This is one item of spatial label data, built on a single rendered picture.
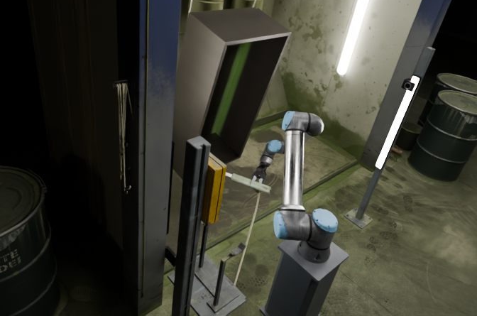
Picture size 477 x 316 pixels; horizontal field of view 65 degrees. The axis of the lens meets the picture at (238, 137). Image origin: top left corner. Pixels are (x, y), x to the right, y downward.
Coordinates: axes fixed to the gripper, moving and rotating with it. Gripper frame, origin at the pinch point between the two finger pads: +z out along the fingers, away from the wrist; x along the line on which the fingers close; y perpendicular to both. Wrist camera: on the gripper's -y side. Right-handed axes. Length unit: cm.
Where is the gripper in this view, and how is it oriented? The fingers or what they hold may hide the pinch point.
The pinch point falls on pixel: (254, 187)
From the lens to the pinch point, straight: 282.0
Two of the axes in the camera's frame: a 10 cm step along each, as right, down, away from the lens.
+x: -9.1, -3.1, 2.8
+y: 1.6, 3.6, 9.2
